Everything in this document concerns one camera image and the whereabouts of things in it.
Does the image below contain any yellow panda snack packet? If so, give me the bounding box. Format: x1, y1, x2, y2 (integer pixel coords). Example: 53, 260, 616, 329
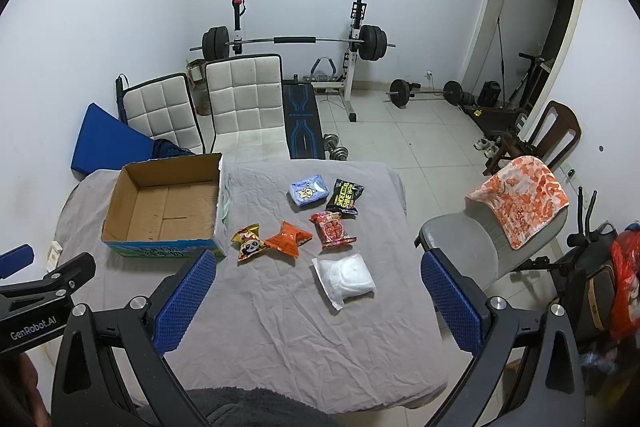
230, 224, 275, 263

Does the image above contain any long barbell with black plates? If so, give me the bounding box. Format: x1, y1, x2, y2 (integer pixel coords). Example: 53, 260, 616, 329
189, 24, 397, 62

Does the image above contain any white padded chair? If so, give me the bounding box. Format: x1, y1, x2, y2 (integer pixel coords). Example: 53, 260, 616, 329
205, 54, 291, 162
121, 73, 206, 155

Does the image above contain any dark blue garment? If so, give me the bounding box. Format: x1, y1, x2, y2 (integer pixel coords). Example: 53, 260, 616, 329
150, 138, 201, 160

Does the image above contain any orange floral towel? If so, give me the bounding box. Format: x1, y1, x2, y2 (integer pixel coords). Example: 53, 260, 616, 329
465, 155, 571, 250

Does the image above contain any black exercise machine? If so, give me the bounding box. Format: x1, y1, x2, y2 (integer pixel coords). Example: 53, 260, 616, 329
502, 52, 551, 118

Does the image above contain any blue tissue pack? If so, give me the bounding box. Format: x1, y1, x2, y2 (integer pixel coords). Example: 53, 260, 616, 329
288, 174, 331, 206

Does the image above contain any orange snack packet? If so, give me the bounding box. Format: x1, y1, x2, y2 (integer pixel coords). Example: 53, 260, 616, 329
264, 220, 313, 259

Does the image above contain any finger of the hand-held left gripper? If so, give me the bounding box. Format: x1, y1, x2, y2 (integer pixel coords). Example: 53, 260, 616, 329
0, 253, 97, 308
0, 244, 35, 279

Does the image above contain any dark wooden chair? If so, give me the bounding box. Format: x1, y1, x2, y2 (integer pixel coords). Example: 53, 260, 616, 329
482, 101, 582, 178

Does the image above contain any black wipes packet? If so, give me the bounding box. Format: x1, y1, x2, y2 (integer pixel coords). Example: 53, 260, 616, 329
325, 179, 365, 216

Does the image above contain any black backpack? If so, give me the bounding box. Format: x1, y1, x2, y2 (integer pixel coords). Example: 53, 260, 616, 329
575, 264, 621, 343

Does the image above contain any grey office chair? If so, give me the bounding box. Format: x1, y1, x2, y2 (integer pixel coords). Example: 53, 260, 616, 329
414, 202, 568, 293

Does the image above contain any short barbell with black plates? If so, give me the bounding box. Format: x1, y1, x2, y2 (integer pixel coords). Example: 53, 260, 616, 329
385, 78, 463, 108

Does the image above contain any grey tablecloth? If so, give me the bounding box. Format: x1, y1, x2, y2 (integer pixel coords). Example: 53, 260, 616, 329
54, 159, 448, 410

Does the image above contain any grey cable handle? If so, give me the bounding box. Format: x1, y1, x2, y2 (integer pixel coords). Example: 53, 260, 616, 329
310, 56, 338, 82

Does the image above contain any blue foam mat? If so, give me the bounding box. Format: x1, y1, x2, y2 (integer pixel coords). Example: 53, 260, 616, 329
70, 103, 156, 180

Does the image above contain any cardboard box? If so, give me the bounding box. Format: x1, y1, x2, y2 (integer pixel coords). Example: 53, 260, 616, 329
101, 153, 231, 259

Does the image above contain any red snack packet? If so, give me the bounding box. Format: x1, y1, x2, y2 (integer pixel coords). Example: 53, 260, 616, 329
309, 210, 358, 250

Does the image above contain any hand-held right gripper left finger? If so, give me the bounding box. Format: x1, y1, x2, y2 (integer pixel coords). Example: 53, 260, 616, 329
51, 248, 218, 427

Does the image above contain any white plastic bag packet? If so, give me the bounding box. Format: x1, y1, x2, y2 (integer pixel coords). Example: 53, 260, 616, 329
311, 252, 376, 312

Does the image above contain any pair of light shoes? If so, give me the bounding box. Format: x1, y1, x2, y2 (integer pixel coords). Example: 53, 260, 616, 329
474, 137, 501, 158

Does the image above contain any red plastic bag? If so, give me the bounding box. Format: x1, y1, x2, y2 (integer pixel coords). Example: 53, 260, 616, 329
609, 229, 640, 340

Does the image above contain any black exercise bike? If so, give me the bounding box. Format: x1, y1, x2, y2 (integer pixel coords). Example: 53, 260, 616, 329
550, 187, 640, 358

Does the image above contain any black weight bench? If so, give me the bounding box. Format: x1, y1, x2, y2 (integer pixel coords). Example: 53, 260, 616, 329
281, 79, 321, 160

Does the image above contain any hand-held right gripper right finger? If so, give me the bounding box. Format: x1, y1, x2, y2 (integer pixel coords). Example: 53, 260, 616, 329
420, 248, 586, 427

